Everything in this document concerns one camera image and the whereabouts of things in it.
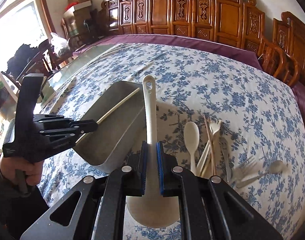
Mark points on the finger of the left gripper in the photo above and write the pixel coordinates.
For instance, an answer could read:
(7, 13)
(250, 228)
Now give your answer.
(85, 126)

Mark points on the person's left hand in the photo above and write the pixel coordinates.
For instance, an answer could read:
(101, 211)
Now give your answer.
(33, 171)

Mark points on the cardboard boxes stack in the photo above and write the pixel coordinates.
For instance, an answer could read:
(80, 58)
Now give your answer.
(79, 21)

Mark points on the steel fork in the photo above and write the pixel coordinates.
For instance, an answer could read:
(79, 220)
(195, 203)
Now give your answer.
(243, 169)

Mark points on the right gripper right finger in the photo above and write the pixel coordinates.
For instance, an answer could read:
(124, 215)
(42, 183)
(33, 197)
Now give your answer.
(168, 183)

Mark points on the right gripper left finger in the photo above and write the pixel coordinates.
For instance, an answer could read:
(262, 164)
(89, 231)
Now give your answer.
(136, 180)

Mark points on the white plastic spoon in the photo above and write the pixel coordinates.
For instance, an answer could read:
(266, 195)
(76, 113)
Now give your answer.
(191, 140)

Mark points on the wooden armchair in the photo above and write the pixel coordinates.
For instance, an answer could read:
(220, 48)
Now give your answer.
(274, 61)

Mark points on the carved wooden bench back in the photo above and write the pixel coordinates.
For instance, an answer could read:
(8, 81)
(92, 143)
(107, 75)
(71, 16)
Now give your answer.
(236, 23)

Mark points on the small steel spoon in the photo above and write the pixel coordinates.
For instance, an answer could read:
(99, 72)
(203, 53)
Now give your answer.
(275, 167)

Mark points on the dark brown wooden chopstick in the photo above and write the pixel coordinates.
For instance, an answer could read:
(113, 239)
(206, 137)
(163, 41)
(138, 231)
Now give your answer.
(209, 134)

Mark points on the large white ladle spoon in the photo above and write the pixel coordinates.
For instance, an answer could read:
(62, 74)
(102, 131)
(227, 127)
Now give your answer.
(152, 209)

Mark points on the grey metal utensil tray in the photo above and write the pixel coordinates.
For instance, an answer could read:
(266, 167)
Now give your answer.
(107, 147)

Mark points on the light bamboo chopstick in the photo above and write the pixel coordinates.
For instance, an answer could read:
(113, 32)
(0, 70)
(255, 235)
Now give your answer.
(116, 106)
(202, 161)

